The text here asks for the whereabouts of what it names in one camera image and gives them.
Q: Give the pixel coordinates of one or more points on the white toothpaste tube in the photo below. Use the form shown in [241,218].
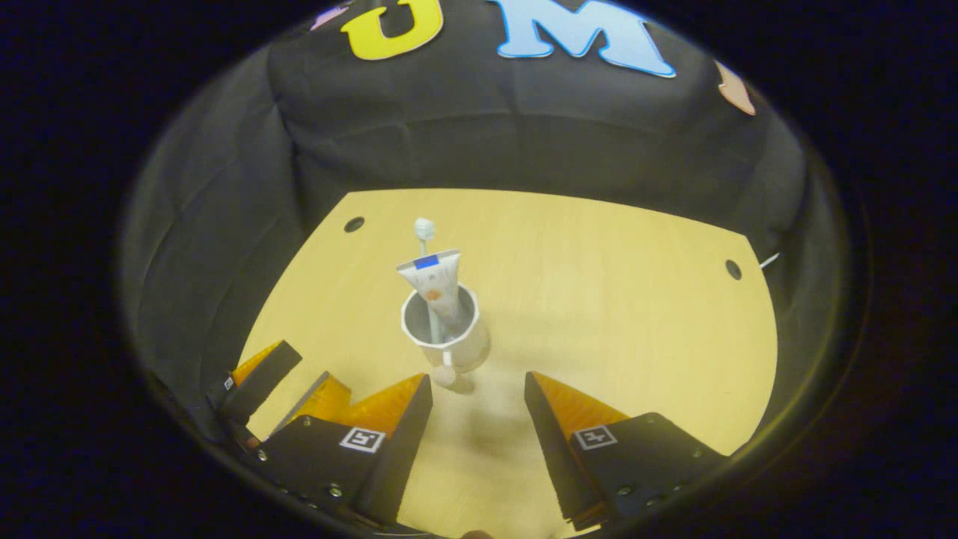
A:
[438,281]

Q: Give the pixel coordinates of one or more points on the black backdrop cloth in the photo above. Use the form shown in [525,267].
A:
[486,135]

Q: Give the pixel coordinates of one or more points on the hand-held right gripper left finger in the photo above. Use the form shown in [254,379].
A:
[397,449]

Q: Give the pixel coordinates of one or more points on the white toothbrush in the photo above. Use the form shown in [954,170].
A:
[424,227]

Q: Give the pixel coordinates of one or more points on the white cup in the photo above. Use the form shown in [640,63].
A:
[471,352]

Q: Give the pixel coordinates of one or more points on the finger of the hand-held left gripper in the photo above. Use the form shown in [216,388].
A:
[262,382]
[322,397]

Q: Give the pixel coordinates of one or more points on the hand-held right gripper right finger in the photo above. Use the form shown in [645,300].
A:
[557,457]

